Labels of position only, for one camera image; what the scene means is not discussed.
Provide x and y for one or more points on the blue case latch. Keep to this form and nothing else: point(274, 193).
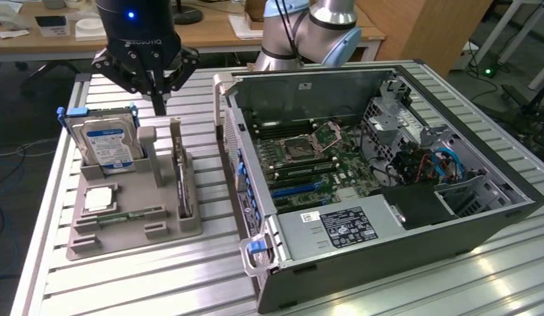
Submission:
point(254, 247)

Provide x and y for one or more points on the wooden cabinet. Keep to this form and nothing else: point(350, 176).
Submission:
point(420, 33)

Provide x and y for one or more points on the hard disk in blue caddy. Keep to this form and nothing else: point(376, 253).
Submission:
point(100, 113)

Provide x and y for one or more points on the grey printed parts rack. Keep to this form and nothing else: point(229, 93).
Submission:
point(138, 194)

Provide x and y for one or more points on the GPU card with metal bracket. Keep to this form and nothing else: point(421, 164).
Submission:
point(176, 138)

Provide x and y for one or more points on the silver chipset heatsink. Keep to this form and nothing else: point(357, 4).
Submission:
point(350, 195)

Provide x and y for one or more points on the silver CPU chip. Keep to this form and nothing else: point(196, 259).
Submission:
point(100, 200)

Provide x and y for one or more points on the blue expansion slot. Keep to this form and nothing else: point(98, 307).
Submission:
point(297, 190)

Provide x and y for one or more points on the white paper slip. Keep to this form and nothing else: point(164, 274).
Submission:
point(12, 33)

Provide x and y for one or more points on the black plastic shroud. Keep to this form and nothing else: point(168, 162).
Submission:
point(416, 204)

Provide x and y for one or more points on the CPU socket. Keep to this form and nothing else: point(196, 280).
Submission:
point(300, 148)

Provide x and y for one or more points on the white paper stack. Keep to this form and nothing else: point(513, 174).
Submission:
point(245, 28)

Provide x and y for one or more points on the hard disk with blue label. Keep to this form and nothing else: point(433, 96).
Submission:
point(108, 148)

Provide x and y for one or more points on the black round lamp base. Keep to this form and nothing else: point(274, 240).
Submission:
point(189, 18)

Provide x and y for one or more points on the grey disk bay bracket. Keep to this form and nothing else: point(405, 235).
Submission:
point(469, 194)

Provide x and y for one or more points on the perforated metal drive cage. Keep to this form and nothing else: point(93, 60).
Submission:
point(388, 131)

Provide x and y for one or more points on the brown cardboard box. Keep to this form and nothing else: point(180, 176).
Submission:
point(253, 10)

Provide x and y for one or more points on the metal socket cover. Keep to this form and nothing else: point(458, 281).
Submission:
point(330, 133)

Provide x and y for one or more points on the grey cup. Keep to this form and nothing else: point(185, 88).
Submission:
point(54, 4)

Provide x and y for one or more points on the green RAM stick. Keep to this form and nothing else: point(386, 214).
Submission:
point(121, 218)

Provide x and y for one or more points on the open black PC case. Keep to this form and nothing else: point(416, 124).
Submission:
point(385, 263)

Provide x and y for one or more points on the white table frame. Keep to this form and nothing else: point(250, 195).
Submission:
point(501, 60)

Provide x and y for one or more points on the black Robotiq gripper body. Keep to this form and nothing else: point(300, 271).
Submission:
point(138, 26)

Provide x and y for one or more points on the wooden desk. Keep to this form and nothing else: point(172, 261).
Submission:
point(201, 36)

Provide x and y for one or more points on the green Dell motherboard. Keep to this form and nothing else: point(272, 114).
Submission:
point(341, 171)

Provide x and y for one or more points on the blue card retainer bar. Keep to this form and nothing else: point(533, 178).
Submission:
point(241, 171)

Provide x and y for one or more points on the white box with black top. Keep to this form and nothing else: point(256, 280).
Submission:
point(53, 26)

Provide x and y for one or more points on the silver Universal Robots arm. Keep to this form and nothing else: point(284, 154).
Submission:
point(293, 29)

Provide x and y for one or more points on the grey power supply unit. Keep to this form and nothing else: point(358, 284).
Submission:
point(306, 237)

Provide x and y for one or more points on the white round holder block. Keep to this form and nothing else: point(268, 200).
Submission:
point(90, 31)

